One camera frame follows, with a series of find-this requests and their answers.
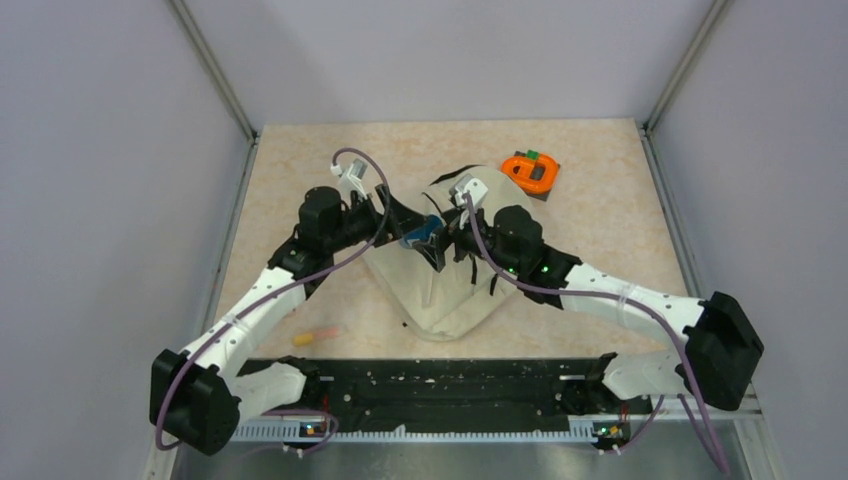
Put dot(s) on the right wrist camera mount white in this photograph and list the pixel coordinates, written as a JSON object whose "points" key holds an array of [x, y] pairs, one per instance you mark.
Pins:
{"points": [[471, 186]]}

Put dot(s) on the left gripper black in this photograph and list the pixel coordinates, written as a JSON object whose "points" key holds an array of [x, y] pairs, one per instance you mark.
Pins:
{"points": [[401, 221]]}

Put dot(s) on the yellow pink highlighter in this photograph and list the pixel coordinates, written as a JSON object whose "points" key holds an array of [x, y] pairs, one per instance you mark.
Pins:
{"points": [[311, 337]]}

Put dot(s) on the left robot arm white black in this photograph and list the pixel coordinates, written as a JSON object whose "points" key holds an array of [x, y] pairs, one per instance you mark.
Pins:
{"points": [[199, 395]]}

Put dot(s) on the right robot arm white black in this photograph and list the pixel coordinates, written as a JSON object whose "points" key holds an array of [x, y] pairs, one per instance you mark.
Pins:
{"points": [[713, 349]]}

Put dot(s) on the blue glue bottle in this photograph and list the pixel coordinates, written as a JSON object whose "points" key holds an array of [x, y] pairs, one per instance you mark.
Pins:
{"points": [[421, 234]]}

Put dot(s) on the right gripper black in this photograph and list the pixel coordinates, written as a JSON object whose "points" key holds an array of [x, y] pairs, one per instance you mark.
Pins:
{"points": [[435, 247]]}

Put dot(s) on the orange tape dispenser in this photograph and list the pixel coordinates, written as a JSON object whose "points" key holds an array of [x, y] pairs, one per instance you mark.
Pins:
{"points": [[518, 166]]}

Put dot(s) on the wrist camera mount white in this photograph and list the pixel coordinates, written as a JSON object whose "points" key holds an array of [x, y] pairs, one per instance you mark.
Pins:
{"points": [[350, 179], [471, 186]]}

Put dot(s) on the beige canvas student bag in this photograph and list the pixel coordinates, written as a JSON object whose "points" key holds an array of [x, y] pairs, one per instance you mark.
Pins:
{"points": [[445, 305]]}

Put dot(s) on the black square pad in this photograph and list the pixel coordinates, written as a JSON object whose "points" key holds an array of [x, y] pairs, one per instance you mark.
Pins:
{"points": [[541, 179]]}

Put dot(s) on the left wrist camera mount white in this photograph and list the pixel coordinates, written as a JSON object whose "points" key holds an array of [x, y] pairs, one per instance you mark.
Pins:
{"points": [[350, 179]]}

